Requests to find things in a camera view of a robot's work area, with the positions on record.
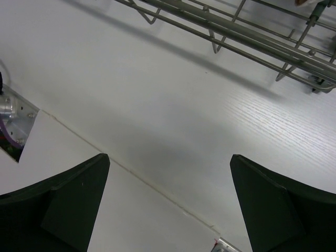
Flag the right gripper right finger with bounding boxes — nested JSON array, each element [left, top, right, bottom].
[[230, 154, 335, 251]]

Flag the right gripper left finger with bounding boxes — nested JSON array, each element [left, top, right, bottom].
[[1, 153, 110, 251]]

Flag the flower pattern plate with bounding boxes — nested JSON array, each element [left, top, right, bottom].
[[295, 0, 320, 7]]

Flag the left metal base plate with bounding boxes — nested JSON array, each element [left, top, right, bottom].
[[211, 237, 241, 252]]

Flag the metal base plate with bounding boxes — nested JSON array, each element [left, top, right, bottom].
[[211, 237, 241, 252], [1, 85, 39, 162]]

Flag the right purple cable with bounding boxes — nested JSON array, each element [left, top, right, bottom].
[[0, 119, 22, 150]]

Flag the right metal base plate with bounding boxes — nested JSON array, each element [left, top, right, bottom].
[[1, 85, 39, 162]]

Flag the grey wire dish rack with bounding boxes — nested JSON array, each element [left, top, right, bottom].
[[120, 1, 335, 93]]

